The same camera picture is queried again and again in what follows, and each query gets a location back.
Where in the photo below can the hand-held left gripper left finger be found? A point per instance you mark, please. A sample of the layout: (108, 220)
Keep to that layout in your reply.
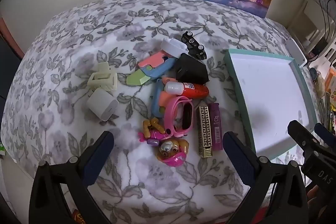
(95, 161)

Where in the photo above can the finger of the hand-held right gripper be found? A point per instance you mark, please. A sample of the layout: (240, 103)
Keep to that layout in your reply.
(326, 136)
(302, 136)

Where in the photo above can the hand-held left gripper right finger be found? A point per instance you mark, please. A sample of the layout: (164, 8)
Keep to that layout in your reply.
(240, 158)

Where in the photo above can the purple lighter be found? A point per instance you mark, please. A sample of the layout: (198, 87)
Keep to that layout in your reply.
(217, 129)

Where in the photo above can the teal and white tray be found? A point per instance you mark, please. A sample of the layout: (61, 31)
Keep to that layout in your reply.
(273, 98)

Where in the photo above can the white charger cube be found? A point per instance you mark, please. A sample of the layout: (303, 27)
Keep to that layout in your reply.
(101, 103)

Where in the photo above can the pink and tan puppy toy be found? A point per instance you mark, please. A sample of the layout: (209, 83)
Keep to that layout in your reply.
(170, 153)

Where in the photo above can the red bottle with white cap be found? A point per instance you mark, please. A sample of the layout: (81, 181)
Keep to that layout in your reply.
(194, 90)

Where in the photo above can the pink wrist watch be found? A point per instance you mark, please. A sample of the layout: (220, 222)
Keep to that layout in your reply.
(174, 106)

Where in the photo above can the orange and blue toy knife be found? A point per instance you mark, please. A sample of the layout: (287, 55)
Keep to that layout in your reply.
(157, 98)

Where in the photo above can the cream hair claw clip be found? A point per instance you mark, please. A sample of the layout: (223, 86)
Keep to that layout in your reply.
(102, 66)

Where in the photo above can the black plug adapter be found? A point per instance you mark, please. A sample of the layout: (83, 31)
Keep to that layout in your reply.
(190, 69)

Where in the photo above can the pink blue green toy knife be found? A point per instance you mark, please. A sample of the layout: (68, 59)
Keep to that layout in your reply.
(155, 58)

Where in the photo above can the black toy car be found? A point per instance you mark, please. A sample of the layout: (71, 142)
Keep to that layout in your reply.
(194, 44)

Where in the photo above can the beige plastic bag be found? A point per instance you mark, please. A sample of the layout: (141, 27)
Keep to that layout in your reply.
(320, 86)

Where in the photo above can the orange box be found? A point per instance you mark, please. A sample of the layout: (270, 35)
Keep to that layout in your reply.
(332, 82)

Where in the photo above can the blue round object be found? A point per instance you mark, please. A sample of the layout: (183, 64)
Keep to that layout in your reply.
(313, 74)

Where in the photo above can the white rectangular remote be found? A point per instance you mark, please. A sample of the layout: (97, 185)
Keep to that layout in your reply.
(295, 52)

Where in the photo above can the white shelf unit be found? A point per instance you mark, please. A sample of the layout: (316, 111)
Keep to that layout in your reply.
(312, 11)

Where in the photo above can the dark blue cabinet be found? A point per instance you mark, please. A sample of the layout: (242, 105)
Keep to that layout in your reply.
(5, 69)

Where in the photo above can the grey floral blanket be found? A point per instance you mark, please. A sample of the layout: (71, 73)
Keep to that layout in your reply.
(78, 29)

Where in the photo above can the red brown frame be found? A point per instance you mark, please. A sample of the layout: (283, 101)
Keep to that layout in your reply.
(11, 40)

